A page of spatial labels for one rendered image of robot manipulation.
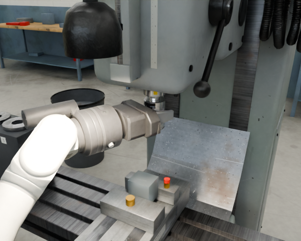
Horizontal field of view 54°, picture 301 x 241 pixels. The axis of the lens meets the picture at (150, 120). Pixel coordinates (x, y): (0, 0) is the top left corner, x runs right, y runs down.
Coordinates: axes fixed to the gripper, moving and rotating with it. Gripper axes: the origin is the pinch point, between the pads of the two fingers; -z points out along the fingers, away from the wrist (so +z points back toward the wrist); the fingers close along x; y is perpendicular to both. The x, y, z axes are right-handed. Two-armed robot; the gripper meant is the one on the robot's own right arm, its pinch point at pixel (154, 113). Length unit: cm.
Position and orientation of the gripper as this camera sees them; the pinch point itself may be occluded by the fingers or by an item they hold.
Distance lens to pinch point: 65.1
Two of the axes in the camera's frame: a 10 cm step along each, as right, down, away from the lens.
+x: -6.0, -3.2, 7.3
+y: -0.1, 9.2, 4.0
